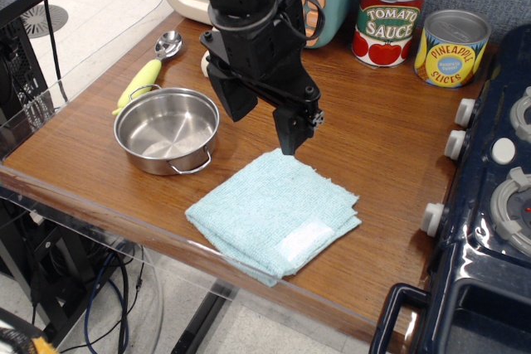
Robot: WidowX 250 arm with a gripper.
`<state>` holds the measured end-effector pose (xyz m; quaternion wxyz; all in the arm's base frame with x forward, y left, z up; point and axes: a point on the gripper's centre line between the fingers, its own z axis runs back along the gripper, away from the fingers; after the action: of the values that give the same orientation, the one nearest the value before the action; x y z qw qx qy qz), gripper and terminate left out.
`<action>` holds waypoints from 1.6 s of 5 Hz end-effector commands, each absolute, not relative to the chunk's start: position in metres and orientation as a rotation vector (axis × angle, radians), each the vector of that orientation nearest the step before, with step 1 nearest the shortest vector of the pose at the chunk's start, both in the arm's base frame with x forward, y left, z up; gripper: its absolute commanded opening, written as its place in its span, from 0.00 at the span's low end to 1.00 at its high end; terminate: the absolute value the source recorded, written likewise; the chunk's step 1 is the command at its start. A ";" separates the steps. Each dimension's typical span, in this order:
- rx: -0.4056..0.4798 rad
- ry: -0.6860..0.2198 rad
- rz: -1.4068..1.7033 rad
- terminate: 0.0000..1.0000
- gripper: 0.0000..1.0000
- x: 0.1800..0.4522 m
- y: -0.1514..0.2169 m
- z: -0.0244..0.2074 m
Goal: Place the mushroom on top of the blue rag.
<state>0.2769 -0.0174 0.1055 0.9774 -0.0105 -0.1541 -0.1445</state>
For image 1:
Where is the pineapple slices can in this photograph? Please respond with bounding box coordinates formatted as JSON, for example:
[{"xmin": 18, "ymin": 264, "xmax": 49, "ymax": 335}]
[{"xmin": 414, "ymin": 9, "xmax": 491, "ymax": 88}]

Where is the white stove knob middle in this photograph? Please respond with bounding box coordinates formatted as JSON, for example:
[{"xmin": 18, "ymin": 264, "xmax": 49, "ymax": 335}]
[{"xmin": 444, "ymin": 130, "xmax": 466, "ymax": 161}]

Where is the light blue folded rag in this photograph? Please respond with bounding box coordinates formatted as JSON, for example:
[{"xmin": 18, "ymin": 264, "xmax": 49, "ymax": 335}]
[{"xmin": 185, "ymin": 149, "xmax": 361, "ymax": 287}]

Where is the stainless steel pot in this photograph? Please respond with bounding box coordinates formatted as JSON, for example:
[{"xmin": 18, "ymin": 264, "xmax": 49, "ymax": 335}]
[{"xmin": 114, "ymin": 84, "xmax": 220, "ymax": 176}]

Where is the brown and white toy mushroom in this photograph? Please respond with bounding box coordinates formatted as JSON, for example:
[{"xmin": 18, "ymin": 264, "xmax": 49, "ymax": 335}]
[{"xmin": 200, "ymin": 51, "xmax": 210, "ymax": 78}]

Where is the white stove knob top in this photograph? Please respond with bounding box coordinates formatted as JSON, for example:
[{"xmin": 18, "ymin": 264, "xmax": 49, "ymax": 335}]
[{"xmin": 454, "ymin": 98, "xmax": 475, "ymax": 128}]

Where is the dark blue toy stove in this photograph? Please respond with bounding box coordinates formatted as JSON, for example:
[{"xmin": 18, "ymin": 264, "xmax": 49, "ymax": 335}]
[{"xmin": 370, "ymin": 25, "xmax": 530, "ymax": 353}]

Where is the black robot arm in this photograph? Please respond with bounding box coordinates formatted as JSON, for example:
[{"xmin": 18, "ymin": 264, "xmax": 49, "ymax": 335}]
[{"xmin": 200, "ymin": 0, "xmax": 325, "ymax": 155}]

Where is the yellow handled ice cream scoop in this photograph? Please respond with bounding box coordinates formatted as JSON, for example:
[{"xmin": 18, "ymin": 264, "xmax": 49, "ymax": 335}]
[{"xmin": 112, "ymin": 31, "xmax": 183, "ymax": 116}]

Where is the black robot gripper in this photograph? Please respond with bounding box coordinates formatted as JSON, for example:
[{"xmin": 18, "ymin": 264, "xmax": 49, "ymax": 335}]
[{"xmin": 201, "ymin": 0, "xmax": 324, "ymax": 155}]

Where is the blue cable under table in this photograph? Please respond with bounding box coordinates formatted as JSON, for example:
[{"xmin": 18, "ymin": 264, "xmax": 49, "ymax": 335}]
[{"xmin": 84, "ymin": 245, "xmax": 130, "ymax": 354}]

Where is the white stove knob bottom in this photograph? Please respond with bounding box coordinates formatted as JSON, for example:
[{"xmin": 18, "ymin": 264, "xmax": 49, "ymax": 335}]
[{"xmin": 421, "ymin": 203, "xmax": 445, "ymax": 237}]

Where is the white stove knob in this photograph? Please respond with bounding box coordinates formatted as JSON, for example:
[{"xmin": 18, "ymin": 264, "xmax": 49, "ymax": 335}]
[
  {"xmin": 421, "ymin": 203, "xmax": 445, "ymax": 237},
  {"xmin": 454, "ymin": 98, "xmax": 475, "ymax": 128},
  {"xmin": 444, "ymin": 130, "xmax": 466, "ymax": 161}
]

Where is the tomato sauce can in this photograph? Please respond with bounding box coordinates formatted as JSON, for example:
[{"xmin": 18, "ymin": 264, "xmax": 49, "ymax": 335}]
[{"xmin": 352, "ymin": 0, "xmax": 424, "ymax": 67}]

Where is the black computer tower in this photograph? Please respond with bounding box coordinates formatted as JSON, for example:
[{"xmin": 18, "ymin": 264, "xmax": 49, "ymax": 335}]
[{"xmin": 1, "ymin": 17, "xmax": 55, "ymax": 131}]

